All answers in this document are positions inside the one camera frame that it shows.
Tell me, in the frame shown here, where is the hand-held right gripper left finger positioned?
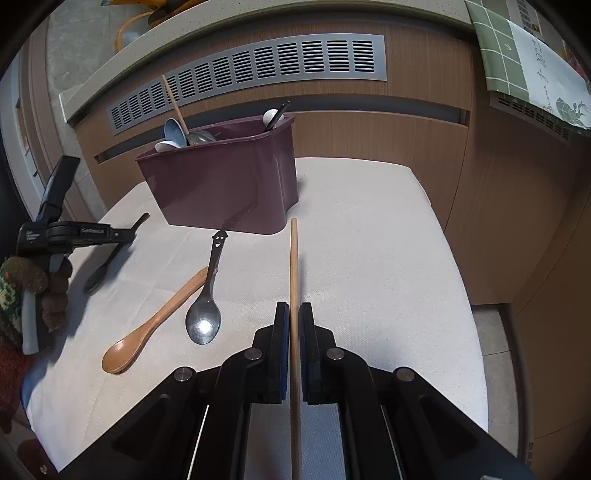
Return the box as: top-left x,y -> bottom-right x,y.
58,301 -> 293,480

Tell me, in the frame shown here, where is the short grey vent grille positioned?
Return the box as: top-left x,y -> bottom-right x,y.
488,89 -> 576,147

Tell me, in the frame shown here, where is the blue-grey plastic spoon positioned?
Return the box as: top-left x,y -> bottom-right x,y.
164,118 -> 188,149

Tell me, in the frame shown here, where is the white table cloth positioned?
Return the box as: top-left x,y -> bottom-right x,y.
21,157 -> 489,480

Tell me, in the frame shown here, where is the yellow hose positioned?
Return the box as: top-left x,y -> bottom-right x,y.
115,11 -> 155,51

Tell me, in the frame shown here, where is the metal spoon with smiley handle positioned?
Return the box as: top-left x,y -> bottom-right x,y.
185,229 -> 230,346

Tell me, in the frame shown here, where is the person's left hand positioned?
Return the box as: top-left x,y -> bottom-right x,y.
1,255 -> 71,332

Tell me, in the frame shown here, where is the long grey vent grille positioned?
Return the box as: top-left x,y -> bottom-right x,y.
106,34 -> 387,136

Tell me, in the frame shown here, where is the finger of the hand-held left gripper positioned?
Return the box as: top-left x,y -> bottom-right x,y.
107,224 -> 140,243

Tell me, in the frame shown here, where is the wooden chopstick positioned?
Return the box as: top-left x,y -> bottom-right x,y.
161,74 -> 188,137
288,218 -> 304,480

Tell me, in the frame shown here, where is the maroon plastic utensil holder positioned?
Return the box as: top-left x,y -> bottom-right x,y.
135,114 -> 300,236

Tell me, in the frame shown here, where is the green checked towel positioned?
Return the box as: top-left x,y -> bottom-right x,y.
464,0 -> 591,131

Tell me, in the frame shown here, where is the brown wooden spoon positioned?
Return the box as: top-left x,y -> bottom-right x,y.
102,266 -> 211,375

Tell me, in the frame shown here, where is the brown fuzzy coat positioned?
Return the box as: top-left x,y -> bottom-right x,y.
0,339 -> 34,433

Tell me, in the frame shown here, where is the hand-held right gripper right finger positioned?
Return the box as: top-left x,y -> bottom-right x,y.
298,302 -> 539,480

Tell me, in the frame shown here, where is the black wok with yellow handle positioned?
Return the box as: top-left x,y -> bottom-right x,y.
99,0 -> 214,14

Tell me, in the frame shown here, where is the wooden kitchen counter cabinet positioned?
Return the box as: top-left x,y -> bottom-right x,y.
28,0 -> 591,480

